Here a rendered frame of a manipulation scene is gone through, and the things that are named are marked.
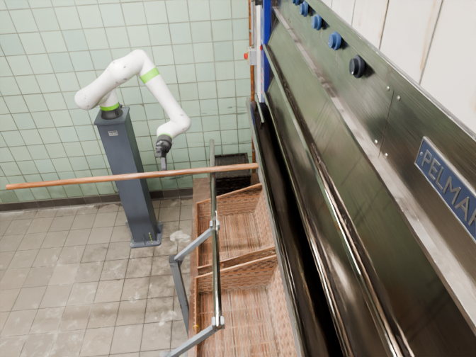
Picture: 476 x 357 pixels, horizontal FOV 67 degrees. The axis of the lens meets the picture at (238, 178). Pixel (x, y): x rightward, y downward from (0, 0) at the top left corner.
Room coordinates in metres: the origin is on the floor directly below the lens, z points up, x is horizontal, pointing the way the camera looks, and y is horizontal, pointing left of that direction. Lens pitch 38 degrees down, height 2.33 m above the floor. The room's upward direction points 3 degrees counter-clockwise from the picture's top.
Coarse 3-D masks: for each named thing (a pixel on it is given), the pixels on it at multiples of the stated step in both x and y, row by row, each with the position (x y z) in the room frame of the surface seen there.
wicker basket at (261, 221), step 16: (240, 192) 1.83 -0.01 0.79; (256, 192) 1.84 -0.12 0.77; (208, 208) 1.81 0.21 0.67; (224, 208) 1.82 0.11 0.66; (240, 208) 1.82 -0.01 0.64; (256, 208) 1.81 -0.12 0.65; (208, 224) 1.75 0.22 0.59; (224, 224) 1.74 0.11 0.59; (240, 224) 1.73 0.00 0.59; (256, 224) 1.72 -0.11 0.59; (224, 240) 1.59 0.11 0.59; (240, 240) 1.59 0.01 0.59; (256, 240) 1.58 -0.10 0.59; (272, 240) 1.41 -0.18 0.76; (208, 256) 1.47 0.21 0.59; (240, 256) 1.28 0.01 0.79; (256, 256) 1.29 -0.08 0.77; (208, 272) 1.35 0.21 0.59
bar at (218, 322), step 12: (216, 192) 1.40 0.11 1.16; (216, 204) 1.30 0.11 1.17; (216, 216) 1.21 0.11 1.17; (216, 228) 1.13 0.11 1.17; (204, 240) 1.16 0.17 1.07; (216, 240) 1.06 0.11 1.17; (180, 252) 1.17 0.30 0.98; (216, 252) 0.99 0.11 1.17; (180, 264) 1.16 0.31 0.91; (216, 264) 0.93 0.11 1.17; (180, 276) 1.14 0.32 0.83; (216, 276) 0.87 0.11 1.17; (180, 288) 1.14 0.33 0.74; (216, 288) 0.82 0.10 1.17; (180, 300) 1.14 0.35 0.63; (216, 300) 0.77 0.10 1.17; (216, 312) 0.72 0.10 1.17; (216, 324) 0.67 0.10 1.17; (204, 336) 0.68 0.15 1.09; (180, 348) 0.68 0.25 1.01
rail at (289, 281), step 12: (252, 108) 1.74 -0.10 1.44; (252, 120) 1.60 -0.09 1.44; (264, 168) 1.20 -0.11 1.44; (264, 180) 1.12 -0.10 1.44; (276, 216) 0.91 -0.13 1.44; (276, 228) 0.85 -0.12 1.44; (276, 240) 0.81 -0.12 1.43; (288, 264) 0.70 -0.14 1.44; (288, 276) 0.66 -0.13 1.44; (288, 288) 0.62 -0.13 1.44; (300, 312) 0.54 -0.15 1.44; (300, 324) 0.50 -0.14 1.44; (300, 336) 0.47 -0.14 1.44; (300, 348) 0.44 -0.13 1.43
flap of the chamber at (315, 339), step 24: (264, 144) 1.42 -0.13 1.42; (264, 192) 1.08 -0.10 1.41; (288, 192) 1.08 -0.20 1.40; (288, 216) 0.94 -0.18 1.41; (288, 240) 0.82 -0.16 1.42; (312, 264) 0.73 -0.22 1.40; (312, 288) 0.64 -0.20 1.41; (288, 312) 0.56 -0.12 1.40; (312, 312) 0.56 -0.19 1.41; (312, 336) 0.48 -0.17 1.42; (336, 336) 0.49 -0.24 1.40
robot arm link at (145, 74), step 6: (132, 54) 2.03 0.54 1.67; (138, 54) 2.04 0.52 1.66; (144, 54) 2.06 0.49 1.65; (138, 60) 2.00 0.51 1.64; (144, 60) 2.03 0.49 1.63; (150, 60) 2.06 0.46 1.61; (144, 66) 2.02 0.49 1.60; (150, 66) 2.03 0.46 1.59; (144, 72) 2.00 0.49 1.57; (150, 72) 2.01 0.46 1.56; (156, 72) 2.03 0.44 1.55; (144, 78) 2.00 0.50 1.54; (150, 78) 2.00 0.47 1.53
